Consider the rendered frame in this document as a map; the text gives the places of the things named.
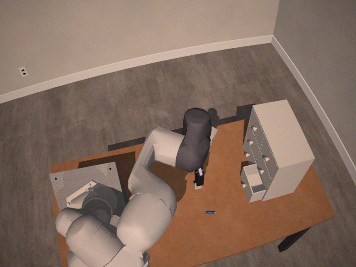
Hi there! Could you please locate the grey drawer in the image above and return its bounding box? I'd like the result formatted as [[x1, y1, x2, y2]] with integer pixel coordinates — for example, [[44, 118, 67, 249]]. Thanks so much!
[[246, 124, 260, 160], [261, 138, 278, 179], [240, 164, 266, 203], [244, 137, 256, 165], [257, 152, 272, 190], [250, 109, 265, 148]]

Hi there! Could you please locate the white chest of drawers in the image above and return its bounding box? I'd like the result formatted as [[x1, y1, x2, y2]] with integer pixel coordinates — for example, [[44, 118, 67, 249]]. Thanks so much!
[[252, 99, 315, 201]]

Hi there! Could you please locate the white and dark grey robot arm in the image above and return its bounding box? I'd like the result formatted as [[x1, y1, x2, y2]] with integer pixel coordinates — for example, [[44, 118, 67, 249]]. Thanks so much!
[[55, 108, 218, 267]]

